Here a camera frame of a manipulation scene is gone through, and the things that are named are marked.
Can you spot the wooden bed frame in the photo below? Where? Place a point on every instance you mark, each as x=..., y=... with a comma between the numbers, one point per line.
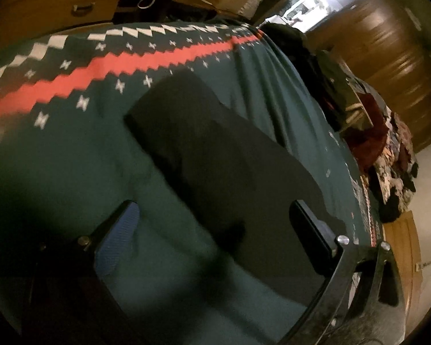
x=404, y=244

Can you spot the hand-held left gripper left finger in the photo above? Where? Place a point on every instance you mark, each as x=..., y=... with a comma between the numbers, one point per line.
x=116, y=240

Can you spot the wooden wardrobe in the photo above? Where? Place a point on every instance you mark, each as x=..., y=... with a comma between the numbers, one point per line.
x=388, y=64

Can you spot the black garment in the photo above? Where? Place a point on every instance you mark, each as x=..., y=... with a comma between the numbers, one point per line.
x=219, y=158

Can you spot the pile of mixed clothes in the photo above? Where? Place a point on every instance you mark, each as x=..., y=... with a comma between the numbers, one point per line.
x=398, y=165

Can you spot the dark clothes heap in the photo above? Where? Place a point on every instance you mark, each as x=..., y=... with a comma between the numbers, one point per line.
x=289, y=41

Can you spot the green printed blanket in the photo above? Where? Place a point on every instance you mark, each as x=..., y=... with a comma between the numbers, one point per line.
x=75, y=158

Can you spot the dark red cloth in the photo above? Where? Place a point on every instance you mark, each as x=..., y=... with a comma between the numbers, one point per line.
x=366, y=124

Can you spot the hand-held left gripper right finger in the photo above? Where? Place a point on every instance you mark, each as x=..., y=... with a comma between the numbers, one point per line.
x=314, y=235

